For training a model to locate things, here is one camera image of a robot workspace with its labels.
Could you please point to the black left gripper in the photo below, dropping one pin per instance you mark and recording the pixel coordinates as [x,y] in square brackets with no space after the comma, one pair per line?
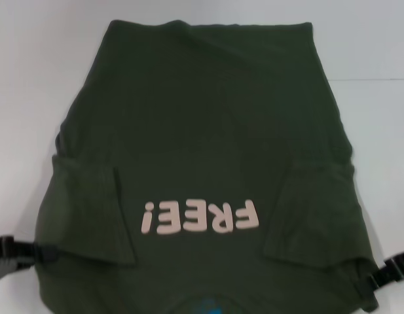
[11,255]

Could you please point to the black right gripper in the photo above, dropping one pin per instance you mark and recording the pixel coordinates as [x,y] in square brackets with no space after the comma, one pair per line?
[396,266]

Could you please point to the dark green FREE t-shirt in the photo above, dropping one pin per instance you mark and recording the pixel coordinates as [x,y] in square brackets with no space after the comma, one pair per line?
[201,131]

